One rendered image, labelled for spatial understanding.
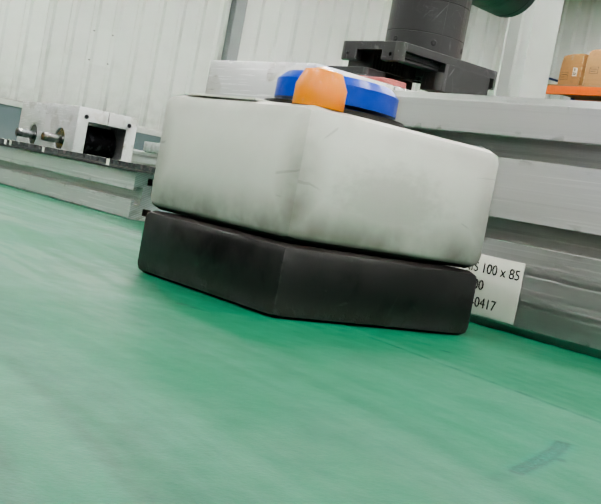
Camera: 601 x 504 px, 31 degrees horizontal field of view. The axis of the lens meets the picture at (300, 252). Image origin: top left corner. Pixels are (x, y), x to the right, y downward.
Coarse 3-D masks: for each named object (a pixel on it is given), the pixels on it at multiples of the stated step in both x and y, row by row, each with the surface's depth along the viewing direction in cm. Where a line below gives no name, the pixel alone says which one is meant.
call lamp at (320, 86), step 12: (312, 72) 30; (324, 72) 30; (336, 72) 30; (300, 84) 30; (312, 84) 30; (324, 84) 30; (336, 84) 30; (300, 96) 30; (312, 96) 30; (324, 96) 30; (336, 96) 30; (336, 108) 30
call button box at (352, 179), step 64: (192, 128) 34; (256, 128) 31; (320, 128) 30; (384, 128) 31; (192, 192) 34; (256, 192) 31; (320, 192) 30; (384, 192) 32; (448, 192) 33; (192, 256) 33; (256, 256) 31; (320, 256) 30; (384, 256) 33; (448, 256) 34; (320, 320) 31; (384, 320) 32; (448, 320) 34
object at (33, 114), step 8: (24, 104) 160; (32, 104) 158; (40, 104) 156; (24, 112) 160; (32, 112) 158; (40, 112) 155; (24, 120) 160; (32, 120) 157; (40, 120) 155; (16, 128) 156; (24, 128) 159; (32, 128) 158; (40, 128) 155; (24, 136) 156; (32, 136) 156; (40, 136) 154; (40, 144) 154
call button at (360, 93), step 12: (288, 72) 34; (300, 72) 34; (276, 84) 35; (288, 84) 34; (348, 84) 33; (360, 84) 33; (372, 84) 33; (276, 96) 35; (288, 96) 34; (348, 96) 33; (360, 96) 33; (372, 96) 33; (384, 96) 34; (348, 108) 34; (360, 108) 33; (372, 108) 33; (384, 108) 34; (396, 108) 34
